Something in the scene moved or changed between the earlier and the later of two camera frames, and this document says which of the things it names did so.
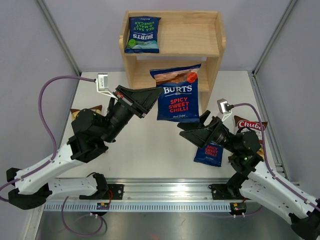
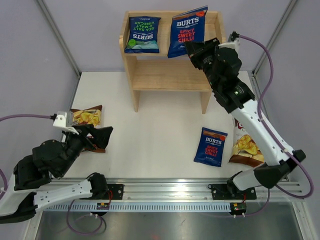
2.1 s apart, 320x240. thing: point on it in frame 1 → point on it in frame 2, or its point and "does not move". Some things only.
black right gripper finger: (200, 138) → (194, 48)
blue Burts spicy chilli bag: (178, 101) → (187, 27)
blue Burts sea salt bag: (143, 35) does not move
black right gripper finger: (190, 126) → (212, 42)
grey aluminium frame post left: (59, 35) does not move
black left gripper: (138, 101) → (101, 135)
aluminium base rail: (155, 195) does not move
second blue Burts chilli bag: (210, 154) does not move
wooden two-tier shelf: (187, 38) does not move
